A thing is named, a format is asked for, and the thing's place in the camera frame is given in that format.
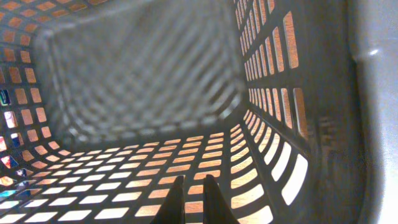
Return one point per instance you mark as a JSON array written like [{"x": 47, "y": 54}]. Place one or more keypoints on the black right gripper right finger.
[{"x": 215, "y": 208}]

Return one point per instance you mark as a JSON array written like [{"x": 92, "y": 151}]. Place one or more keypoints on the grey plastic slotted basket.
[{"x": 290, "y": 105}]

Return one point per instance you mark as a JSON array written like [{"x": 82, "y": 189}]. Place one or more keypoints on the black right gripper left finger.
[{"x": 172, "y": 211}]

